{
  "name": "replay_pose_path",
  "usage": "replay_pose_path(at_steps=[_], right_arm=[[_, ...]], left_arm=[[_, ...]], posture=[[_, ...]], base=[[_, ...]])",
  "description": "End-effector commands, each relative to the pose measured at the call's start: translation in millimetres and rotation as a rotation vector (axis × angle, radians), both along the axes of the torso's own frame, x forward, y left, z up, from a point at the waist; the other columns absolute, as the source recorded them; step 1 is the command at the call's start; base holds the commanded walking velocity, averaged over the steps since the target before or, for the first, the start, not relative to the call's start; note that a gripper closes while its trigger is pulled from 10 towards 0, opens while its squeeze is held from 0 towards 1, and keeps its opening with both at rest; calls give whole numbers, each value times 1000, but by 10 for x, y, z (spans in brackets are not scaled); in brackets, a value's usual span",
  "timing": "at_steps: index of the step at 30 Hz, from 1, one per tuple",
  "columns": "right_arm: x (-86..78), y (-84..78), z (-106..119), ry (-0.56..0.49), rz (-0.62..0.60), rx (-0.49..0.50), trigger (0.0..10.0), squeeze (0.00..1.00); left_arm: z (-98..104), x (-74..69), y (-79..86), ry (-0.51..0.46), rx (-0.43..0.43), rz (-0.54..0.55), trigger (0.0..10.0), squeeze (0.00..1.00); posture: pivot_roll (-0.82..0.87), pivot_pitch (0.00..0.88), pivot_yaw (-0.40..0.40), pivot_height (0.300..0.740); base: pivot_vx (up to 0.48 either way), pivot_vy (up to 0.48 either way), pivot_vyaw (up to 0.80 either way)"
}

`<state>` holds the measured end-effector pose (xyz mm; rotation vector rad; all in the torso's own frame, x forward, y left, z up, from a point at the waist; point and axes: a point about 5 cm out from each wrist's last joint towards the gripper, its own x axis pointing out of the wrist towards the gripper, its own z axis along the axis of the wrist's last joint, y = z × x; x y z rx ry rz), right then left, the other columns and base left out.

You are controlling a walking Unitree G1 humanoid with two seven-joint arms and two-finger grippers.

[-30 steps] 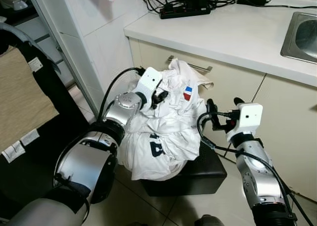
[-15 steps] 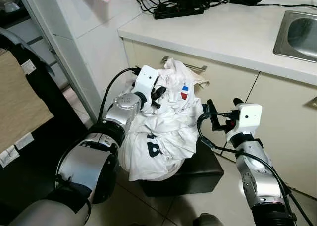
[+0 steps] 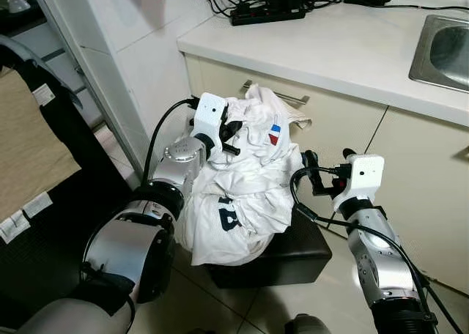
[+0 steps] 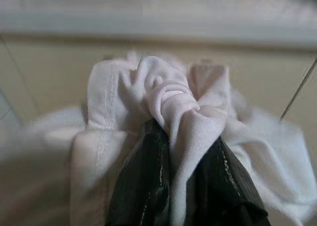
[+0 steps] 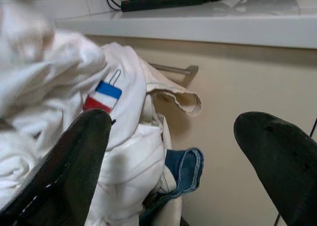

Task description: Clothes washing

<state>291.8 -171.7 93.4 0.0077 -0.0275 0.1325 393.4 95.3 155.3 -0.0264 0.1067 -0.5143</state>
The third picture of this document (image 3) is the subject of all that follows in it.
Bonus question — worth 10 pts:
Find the white printed shirt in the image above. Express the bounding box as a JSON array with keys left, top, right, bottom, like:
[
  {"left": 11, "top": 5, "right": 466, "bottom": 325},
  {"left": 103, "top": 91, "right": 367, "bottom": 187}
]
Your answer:
[{"left": 176, "top": 83, "right": 313, "bottom": 267}]

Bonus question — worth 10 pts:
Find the black square stool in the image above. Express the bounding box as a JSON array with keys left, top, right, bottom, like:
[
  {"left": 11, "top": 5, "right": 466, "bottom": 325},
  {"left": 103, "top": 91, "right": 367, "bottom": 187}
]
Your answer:
[{"left": 205, "top": 215, "right": 333, "bottom": 289}]

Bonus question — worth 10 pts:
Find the beige kitchen cabinet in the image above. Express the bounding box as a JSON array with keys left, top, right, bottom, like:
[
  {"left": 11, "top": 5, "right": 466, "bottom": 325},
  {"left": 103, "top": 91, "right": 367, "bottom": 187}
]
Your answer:
[{"left": 183, "top": 52, "right": 469, "bottom": 294}]

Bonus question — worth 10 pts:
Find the black power strip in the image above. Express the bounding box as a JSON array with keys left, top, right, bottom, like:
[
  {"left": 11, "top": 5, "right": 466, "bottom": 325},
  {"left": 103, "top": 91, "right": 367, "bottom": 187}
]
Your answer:
[{"left": 231, "top": 3, "right": 307, "bottom": 26}]

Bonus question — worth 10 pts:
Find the grey robot foot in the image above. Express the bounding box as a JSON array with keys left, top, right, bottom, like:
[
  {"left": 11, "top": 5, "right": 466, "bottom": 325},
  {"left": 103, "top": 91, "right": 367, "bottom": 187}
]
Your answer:
[{"left": 284, "top": 313, "right": 331, "bottom": 334}]

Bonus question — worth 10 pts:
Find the stainless steel sink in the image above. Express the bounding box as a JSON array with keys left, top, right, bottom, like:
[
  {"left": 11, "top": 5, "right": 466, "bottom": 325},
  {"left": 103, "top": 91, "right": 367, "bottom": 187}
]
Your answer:
[{"left": 408, "top": 14, "right": 469, "bottom": 93}]

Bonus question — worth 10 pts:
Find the small white label tag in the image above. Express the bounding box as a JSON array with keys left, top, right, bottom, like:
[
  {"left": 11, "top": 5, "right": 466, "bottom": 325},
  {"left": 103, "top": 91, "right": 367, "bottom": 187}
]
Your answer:
[{"left": 32, "top": 83, "right": 57, "bottom": 108}]

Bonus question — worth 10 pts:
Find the beige towel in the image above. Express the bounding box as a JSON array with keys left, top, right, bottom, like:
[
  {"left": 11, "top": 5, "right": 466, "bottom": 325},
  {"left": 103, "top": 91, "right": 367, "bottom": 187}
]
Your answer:
[{"left": 0, "top": 69, "right": 81, "bottom": 222}]

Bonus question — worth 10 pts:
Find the white paper label strip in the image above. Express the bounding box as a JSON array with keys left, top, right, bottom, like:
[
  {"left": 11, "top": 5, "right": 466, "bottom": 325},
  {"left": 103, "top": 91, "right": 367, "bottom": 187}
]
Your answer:
[{"left": 21, "top": 191, "right": 54, "bottom": 219}]

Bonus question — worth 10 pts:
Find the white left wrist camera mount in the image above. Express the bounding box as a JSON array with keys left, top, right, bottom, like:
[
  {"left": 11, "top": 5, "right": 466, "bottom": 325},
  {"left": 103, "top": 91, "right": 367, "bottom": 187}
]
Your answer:
[{"left": 192, "top": 92, "right": 229, "bottom": 157}]

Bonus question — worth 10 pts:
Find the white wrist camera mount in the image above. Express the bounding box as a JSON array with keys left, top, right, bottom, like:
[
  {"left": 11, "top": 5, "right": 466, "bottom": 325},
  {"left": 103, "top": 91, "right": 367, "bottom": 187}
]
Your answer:
[
  {"left": 332, "top": 155, "right": 385, "bottom": 215},
  {"left": 192, "top": 92, "right": 229, "bottom": 157}
]

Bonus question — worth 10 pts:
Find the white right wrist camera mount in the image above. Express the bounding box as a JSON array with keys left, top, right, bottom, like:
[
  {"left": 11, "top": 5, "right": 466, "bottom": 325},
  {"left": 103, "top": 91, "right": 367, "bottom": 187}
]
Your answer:
[{"left": 332, "top": 155, "right": 385, "bottom": 215}]

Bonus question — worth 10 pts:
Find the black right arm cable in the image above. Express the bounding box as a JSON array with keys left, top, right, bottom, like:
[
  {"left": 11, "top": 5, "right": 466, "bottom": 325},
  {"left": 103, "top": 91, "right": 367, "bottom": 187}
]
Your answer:
[{"left": 289, "top": 166, "right": 465, "bottom": 334}]

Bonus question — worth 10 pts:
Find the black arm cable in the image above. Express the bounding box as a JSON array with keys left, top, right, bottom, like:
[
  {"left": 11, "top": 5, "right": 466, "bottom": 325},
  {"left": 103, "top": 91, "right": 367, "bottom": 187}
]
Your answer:
[
  {"left": 289, "top": 166, "right": 465, "bottom": 334},
  {"left": 142, "top": 96, "right": 200, "bottom": 186}
]

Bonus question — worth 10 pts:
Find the long metal drawer handle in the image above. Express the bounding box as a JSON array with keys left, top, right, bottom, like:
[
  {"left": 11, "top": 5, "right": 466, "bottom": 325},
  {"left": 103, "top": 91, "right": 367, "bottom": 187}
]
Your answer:
[{"left": 242, "top": 80, "right": 310, "bottom": 106}]

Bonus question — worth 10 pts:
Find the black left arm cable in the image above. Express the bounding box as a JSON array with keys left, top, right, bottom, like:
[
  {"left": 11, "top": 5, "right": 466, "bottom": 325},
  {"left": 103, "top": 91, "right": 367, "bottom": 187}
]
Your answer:
[{"left": 142, "top": 96, "right": 200, "bottom": 186}]

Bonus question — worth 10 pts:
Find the black tangled cable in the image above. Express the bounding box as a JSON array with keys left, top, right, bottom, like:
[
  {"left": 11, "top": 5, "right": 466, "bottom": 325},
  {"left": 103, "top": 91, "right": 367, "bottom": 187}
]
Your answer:
[{"left": 199, "top": 0, "right": 257, "bottom": 18}]

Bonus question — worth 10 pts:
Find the black adapter cable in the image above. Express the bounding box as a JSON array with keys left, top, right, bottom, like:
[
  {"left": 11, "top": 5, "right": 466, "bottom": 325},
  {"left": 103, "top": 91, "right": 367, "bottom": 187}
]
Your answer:
[{"left": 385, "top": 2, "right": 469, "bottom": 14}]

